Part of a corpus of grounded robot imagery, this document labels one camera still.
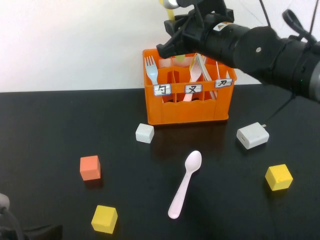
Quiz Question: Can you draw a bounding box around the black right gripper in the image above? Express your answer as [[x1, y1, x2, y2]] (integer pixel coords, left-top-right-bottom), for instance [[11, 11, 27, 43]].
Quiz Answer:
[[156, 0, 235, 60]]

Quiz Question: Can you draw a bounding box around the yellow plastic spoon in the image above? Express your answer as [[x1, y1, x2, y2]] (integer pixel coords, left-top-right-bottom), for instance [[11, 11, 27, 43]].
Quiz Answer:
[[158, 0, 187, 63]]

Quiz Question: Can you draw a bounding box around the pink plastic fork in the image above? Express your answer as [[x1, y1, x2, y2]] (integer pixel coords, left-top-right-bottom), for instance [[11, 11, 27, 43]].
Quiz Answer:
[[183, 56, 204, 102]]

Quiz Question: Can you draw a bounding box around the pink plastic knife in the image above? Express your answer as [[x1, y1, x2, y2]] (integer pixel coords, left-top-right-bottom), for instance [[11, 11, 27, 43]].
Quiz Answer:
[[214, 61, 223, 81]]

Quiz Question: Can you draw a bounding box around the pink plastic spoon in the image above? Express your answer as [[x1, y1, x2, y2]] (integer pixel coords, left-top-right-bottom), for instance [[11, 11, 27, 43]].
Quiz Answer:
[[167, 150, 203, 220]]

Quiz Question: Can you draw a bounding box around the orange plastic cutlery holder crate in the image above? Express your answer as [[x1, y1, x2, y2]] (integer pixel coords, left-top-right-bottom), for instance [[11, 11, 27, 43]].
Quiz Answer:
[[142, 47, 238, 126]]

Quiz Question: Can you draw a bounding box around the grey-white plastic knife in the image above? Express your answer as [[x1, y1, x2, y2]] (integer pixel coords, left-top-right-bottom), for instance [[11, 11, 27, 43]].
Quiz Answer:
[[196, 53, 219, 101]]

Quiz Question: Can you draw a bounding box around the light blue plastic fork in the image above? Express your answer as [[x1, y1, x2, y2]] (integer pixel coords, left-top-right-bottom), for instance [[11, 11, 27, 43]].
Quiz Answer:
[[144, 55, 159, 86]]

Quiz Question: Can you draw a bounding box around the paper label with fork character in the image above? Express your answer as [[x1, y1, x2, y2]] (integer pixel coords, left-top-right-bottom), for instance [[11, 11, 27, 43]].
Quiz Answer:
[[184, 84, 203, 95]]

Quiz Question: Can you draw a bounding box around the paper label with spoon character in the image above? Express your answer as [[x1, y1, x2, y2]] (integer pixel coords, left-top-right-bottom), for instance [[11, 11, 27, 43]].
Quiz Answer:
[[152, 83, 172, 97]]

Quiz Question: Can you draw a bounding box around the paper label with knife character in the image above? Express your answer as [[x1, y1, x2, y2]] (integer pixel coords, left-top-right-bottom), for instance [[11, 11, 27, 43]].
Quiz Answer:
[[214, 78, 234, 89]]

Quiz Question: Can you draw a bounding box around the grey-white cube block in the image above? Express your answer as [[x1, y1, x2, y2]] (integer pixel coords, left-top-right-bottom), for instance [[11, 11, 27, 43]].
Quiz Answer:
[[135, 123, 155, 144]]

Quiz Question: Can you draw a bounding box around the orange cube block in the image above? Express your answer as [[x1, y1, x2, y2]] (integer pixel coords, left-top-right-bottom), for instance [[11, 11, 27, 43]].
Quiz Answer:
[[79, 155, 102, 182]]

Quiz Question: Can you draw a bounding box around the yellow cube block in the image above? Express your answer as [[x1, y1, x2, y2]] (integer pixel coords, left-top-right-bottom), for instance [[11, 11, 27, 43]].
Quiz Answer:
[[91, 205, 119, 235], [264, 164, 294, 192]]

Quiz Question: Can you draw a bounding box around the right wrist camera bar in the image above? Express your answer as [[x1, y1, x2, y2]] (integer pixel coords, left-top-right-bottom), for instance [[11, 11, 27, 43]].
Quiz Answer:
[[167, 0, 201, 10]]

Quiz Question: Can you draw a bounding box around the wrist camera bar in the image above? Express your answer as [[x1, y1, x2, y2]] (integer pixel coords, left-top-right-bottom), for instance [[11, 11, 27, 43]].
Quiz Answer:
[[167, 0, 201, 10], [0, 192, 11, 214]]

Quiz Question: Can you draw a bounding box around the thick right arm cable loop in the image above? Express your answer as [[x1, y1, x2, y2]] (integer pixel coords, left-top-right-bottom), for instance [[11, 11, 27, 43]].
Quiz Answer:
[[282, 9, 320, 43]]

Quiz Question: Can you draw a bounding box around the white USB wall charger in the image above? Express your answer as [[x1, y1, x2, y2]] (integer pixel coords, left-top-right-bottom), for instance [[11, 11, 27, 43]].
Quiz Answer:
[[236, 122, 270, 150]]

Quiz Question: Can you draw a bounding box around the thin right camera cable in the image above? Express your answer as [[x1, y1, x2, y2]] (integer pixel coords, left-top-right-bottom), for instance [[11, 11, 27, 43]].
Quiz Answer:
[[264, 93, 296, 125]]

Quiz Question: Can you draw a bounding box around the thin camera cable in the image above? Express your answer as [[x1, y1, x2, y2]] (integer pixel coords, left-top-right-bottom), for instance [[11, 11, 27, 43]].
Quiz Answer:
[[0, 209, 25, 240], [264, 93, 296, 125]]

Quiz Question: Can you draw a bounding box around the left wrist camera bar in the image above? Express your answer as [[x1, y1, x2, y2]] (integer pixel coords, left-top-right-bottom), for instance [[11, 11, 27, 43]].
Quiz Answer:
[[0, 192, 11, 214]]

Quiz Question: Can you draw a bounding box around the thin left camera cable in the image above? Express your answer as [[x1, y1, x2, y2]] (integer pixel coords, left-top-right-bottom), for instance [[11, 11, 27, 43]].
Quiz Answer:
[[0, 209, 25, 240]]

